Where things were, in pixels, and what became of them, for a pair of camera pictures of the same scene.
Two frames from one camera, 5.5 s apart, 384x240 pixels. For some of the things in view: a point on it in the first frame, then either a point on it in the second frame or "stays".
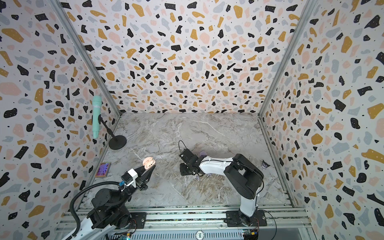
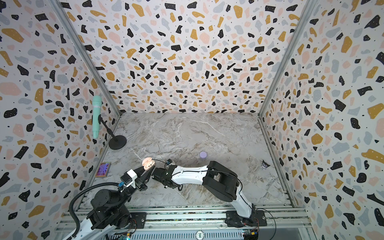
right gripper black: [187, 161] → [159, 174]
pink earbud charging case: [148, 162] stays
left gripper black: [145, 179] stays
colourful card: [103, 169] stays
